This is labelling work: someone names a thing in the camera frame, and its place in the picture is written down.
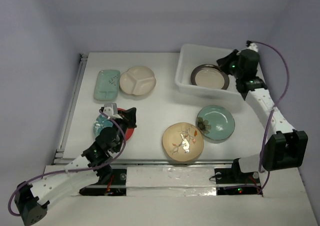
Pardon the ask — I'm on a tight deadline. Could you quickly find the light green round plate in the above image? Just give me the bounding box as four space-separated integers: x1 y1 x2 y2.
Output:
196 105 236 141

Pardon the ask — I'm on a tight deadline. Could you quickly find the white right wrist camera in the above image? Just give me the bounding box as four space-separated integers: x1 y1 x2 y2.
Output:
246 42 259 53

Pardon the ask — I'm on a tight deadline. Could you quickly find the beige bird painted plate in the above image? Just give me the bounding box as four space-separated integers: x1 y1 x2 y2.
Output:
162 122 204 162

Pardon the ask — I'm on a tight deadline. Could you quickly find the red plate with teal flower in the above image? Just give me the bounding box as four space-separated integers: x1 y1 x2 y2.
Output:
92 114 135 141

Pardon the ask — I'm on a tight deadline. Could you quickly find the cream divided dish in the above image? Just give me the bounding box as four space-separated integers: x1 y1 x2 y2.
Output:
119 66 157 96

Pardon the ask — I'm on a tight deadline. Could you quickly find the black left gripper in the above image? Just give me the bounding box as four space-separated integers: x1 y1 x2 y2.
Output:
111 107 137 152

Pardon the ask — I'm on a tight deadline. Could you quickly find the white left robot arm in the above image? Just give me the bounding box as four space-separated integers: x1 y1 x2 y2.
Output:
8 105 137 226

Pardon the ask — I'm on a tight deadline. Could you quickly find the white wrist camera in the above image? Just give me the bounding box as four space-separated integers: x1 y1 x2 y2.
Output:
102 103 122 119
246 42 259 53

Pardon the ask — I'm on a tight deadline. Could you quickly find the brown rimmed cream plate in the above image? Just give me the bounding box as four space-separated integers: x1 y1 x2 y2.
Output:
190 64 230 90

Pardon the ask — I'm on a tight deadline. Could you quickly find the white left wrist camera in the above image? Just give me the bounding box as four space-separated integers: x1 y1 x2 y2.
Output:
102 103 122 119

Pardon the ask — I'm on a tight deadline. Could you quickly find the white plastic bin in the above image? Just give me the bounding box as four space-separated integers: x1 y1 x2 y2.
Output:
174 43 243 102

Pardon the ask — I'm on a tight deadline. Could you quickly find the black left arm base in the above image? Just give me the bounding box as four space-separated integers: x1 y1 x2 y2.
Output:
79 168 127 197

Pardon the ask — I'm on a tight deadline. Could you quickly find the light green rectangular dish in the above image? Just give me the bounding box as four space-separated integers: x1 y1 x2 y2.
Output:
93 69 121 101

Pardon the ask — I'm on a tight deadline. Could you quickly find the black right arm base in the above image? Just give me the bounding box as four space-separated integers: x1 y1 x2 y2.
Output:
209 159 262 196

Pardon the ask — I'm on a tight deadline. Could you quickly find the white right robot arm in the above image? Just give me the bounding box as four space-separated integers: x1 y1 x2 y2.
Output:
217 48 308 182

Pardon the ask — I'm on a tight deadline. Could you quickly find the aluminium frame rail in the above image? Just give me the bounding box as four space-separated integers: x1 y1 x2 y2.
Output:
53 53 89 164

